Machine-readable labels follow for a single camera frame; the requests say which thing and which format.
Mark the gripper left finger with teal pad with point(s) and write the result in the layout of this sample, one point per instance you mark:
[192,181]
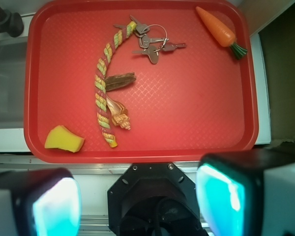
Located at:
[39,203]

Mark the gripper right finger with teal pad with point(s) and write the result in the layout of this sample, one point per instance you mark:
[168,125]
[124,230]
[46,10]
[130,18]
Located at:
[248,193]

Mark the orange toy carrot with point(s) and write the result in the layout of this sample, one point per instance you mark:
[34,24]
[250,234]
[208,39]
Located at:
[221,33]

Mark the yellow sponge wedge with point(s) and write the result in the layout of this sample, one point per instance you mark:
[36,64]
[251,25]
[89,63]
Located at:
[62,138]

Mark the striped spiral seashell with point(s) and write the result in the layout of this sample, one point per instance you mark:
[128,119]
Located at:
[119,113]

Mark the red plastic tray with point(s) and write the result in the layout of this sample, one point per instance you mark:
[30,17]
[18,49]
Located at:
[195,100]

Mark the brown wood piece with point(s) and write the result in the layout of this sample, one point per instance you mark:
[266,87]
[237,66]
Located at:
[119,81]

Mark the grey sink basin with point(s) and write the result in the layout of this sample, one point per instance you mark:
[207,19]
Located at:
[12,84]

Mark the black clamp knob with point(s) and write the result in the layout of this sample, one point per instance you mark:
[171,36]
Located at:
[11,23]

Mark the bunch of metal keys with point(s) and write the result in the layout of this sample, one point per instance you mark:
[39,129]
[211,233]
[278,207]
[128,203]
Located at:
[149,46]

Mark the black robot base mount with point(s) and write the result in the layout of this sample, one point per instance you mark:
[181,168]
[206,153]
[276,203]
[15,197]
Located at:
[155,199]

